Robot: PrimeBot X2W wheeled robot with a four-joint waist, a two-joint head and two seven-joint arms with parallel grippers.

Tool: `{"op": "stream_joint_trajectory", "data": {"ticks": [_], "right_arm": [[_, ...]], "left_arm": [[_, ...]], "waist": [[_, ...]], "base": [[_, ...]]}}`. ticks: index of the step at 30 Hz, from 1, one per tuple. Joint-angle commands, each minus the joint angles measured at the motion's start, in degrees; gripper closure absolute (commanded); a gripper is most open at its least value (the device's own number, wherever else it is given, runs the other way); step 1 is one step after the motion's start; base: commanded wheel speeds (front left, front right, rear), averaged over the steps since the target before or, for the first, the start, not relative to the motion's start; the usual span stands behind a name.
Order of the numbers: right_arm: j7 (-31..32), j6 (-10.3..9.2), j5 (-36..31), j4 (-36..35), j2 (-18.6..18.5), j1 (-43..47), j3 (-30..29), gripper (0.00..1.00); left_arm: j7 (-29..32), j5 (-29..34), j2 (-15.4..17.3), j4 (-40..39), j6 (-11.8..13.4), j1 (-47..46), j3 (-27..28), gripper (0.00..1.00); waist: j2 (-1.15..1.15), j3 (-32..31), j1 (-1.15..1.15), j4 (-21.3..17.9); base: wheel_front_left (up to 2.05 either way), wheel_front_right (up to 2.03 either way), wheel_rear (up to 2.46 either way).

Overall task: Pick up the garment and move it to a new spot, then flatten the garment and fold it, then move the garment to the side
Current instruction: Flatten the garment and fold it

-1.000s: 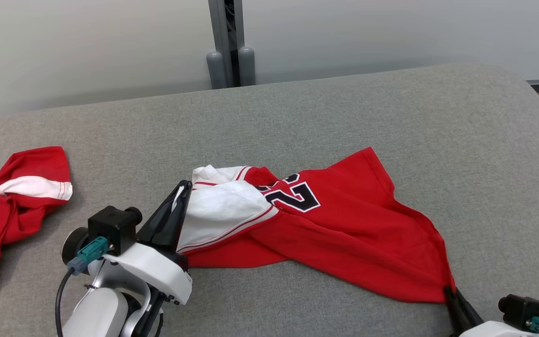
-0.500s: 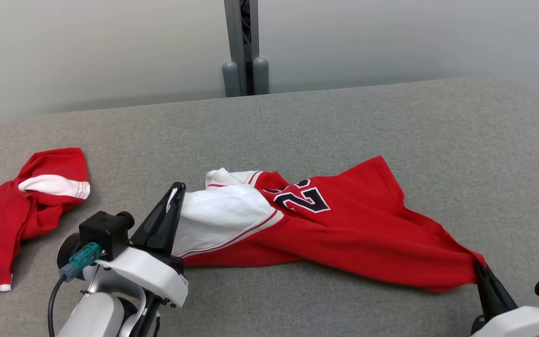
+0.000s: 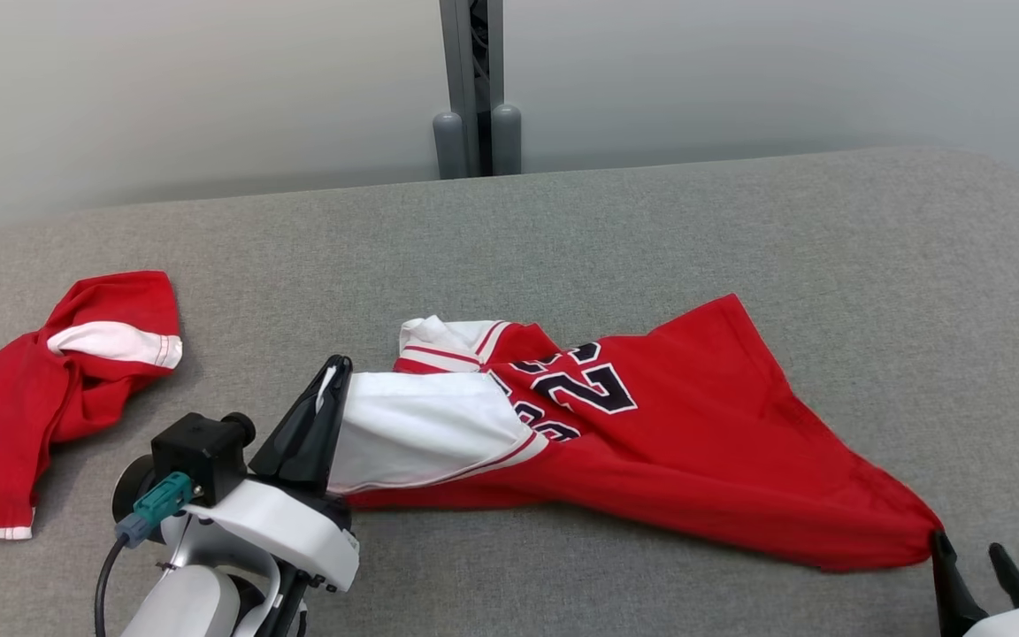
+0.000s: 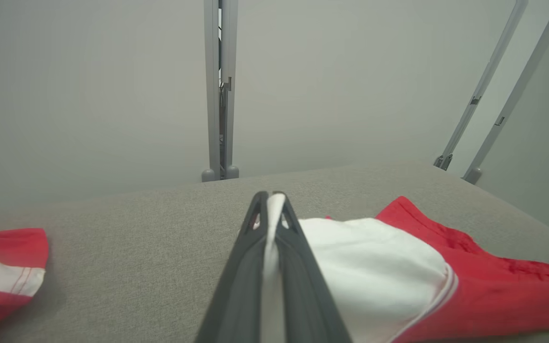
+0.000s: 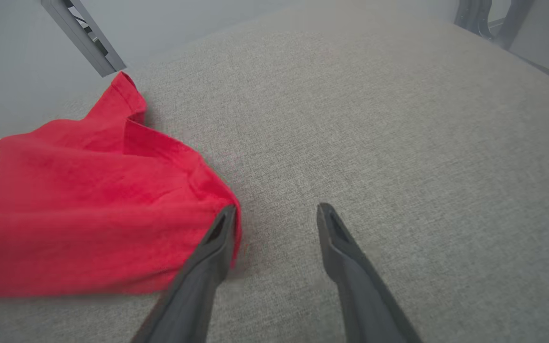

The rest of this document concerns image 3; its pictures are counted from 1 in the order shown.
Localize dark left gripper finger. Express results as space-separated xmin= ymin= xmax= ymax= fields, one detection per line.
xmin=249 ymin=356 xmax=338 ymax=493
xmin=321 ymin=354 xmax=354 ymax=495

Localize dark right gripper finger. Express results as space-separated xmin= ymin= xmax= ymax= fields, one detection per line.
xmin=931 ymin=529 xmax=989 ymax=637
xmin=989 ymin=542 xmax=1019 ymax=610

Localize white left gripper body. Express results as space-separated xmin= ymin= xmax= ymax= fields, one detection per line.
xmin=182 ymin=478 xmax=361 ymax=593

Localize black cable with teal plug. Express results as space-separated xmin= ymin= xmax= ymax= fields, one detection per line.
xmin=94 ymin=472 xmax=195 ymax=637

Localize grey cylindrical post foot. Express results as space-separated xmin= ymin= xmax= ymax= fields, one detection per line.
xmin=433 ymin=111 xmax=468 ymax=181
xmin=490 ymin=104 xmax=523 ymax=177

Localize red shorts with white stripes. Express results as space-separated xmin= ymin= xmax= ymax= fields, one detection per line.
xmin=0 ymin=270 xmax=184 ymax=541

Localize red basketball jersey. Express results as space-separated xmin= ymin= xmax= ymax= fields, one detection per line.
xmin=328 ymin=294 xmax=945 ymax=574

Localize grey metal partition post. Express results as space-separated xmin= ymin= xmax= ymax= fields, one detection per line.
xmin=439 ymin=0 xmax=505 ymax=179

